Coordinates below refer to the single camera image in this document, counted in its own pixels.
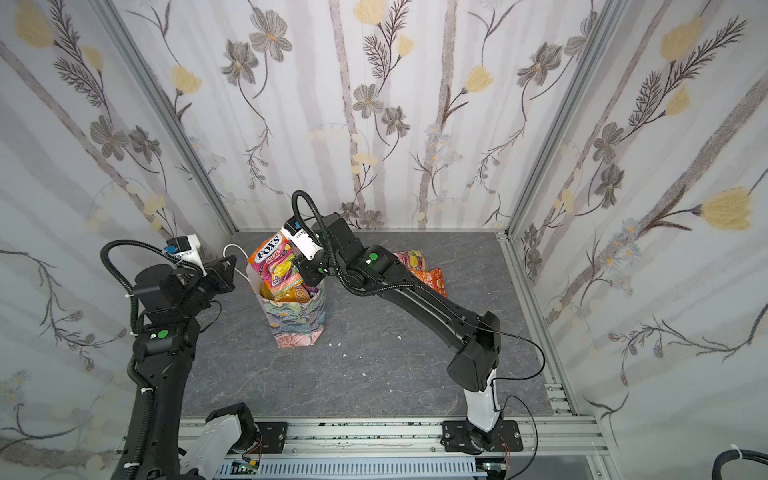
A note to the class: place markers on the red Fox's candy bag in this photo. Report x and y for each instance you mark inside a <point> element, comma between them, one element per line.
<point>413,259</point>

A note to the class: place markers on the floral white paper bag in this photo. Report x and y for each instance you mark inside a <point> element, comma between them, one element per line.
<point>295,324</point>

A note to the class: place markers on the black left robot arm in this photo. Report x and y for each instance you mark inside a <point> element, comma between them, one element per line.
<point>165,300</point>

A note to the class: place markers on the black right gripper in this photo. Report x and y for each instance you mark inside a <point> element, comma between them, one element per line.
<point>317,267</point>

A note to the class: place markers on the pink-yellow Fox's candy bag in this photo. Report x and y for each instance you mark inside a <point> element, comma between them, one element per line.
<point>272,270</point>

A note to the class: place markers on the orange corn chips bag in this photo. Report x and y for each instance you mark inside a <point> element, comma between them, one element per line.
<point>434,279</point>

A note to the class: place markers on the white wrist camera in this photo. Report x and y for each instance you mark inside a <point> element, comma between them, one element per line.
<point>185,250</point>
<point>299,238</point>

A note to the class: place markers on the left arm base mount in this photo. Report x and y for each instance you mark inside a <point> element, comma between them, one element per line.
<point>240,435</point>

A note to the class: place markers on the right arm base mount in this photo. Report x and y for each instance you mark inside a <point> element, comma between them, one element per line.
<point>484,430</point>

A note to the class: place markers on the yellow mango gummy bag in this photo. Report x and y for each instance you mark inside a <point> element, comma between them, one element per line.
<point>297,294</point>

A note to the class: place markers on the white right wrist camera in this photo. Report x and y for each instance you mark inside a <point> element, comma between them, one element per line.
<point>299,238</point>

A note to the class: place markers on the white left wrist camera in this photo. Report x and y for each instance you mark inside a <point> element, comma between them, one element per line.
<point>185,250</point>

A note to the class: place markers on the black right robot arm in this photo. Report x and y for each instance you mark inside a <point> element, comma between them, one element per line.
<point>325,246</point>

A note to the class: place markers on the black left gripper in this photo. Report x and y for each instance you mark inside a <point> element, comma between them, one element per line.
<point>221,276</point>

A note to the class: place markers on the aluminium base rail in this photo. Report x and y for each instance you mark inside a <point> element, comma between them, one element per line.
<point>561,446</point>

